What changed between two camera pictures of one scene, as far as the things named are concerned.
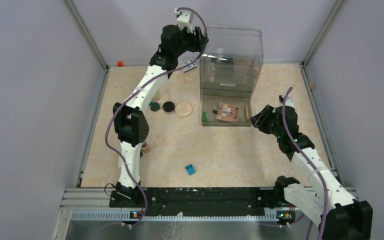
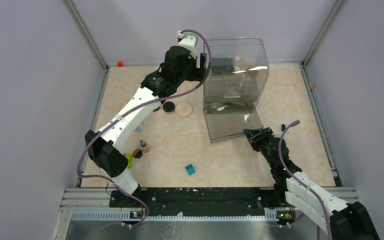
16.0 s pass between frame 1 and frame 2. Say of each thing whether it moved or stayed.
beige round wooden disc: stayed
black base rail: stayed
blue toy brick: stayed
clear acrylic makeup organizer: moved
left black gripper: moved
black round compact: stayed
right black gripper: moved
